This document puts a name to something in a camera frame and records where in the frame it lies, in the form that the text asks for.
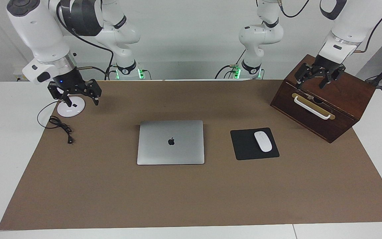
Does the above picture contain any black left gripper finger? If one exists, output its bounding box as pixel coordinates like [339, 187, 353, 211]
[319, 66, 346, 89]
[294, 63, 316, 89]

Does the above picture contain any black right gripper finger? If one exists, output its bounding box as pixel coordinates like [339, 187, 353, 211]
[86, 79, 102, 106]
[48, 82, 73, 107]

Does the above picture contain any silver laptop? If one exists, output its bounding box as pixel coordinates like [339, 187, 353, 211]
[137, 120, 205, 165]

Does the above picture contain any dark brown wooden box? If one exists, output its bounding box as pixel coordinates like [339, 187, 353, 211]
[270, 54, 376, 143]

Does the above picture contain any white desk lamp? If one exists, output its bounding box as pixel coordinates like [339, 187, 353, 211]
[57, 95, 86, 118]

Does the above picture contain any white computer mouse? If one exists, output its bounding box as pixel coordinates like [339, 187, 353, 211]
[254, 131, 273, 152]

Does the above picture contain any black mouse pad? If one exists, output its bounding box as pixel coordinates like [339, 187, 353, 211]
[230, 127, 280, 161]

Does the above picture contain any brown table mat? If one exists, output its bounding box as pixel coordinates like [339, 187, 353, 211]
[0, 80, 382, 230]

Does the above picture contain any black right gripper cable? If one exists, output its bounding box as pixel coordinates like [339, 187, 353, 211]
[56, 2, 115, 81]

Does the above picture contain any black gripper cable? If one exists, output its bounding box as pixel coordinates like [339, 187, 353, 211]
[56, 2, 115, 81]
[277, 0, 382, 53]

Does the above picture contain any black lamp power cable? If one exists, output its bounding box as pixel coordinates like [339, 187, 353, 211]
[37, 101, 74, 144]

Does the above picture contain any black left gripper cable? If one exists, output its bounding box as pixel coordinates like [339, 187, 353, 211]
[277, 0, 382, 53]

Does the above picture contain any white box handle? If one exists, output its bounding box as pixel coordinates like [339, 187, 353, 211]
[293, 96, 331, 120]

